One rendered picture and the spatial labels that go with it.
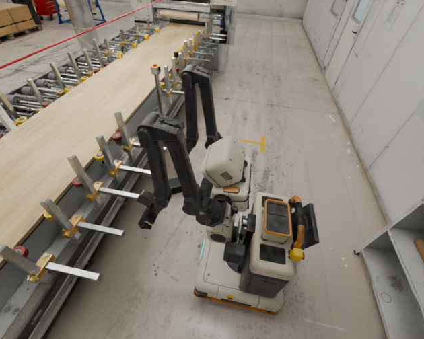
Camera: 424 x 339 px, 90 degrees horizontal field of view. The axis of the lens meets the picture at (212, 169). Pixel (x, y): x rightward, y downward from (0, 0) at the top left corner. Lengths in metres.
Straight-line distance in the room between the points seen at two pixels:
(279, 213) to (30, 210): 1.46
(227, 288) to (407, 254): 1.34
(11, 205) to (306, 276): 2.26
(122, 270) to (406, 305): 2.33
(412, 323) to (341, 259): 0.59
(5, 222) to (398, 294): 2.79
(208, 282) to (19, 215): 1.28
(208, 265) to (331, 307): 1.08
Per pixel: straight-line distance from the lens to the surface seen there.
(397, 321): 2.38
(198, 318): 2.02
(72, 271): 1.39
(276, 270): 1.32
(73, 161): 1.39
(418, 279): 2.13
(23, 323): 1.57
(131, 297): 2.12
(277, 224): 1.32
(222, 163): 0.89
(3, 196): 1.81
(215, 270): 1.81
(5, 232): 1.62
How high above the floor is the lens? 2.00
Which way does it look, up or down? 46 degrees down
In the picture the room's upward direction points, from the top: 4 degrees clockwise
